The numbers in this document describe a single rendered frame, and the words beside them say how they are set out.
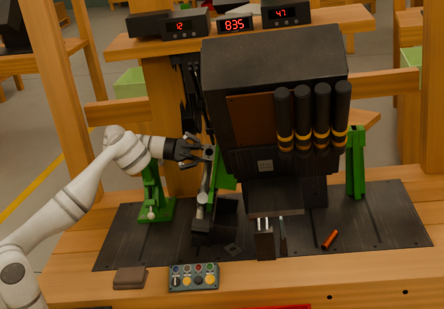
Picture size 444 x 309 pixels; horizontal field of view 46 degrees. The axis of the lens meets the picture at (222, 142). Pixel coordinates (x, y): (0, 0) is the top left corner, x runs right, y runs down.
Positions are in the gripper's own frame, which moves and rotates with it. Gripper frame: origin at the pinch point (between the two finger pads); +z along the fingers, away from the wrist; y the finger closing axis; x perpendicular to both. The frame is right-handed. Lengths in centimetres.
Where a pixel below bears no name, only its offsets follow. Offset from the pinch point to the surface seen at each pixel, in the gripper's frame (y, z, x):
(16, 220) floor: -2, -138, 227
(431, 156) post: 18, 84, 20
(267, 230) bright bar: -23.3, 22.2, -5.5
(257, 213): -21.4, 17.4, -19.3
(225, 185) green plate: -10.6, 7.6, -3.7
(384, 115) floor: 138, 145, 260
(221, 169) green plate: -6.7, 5.4, -7.6
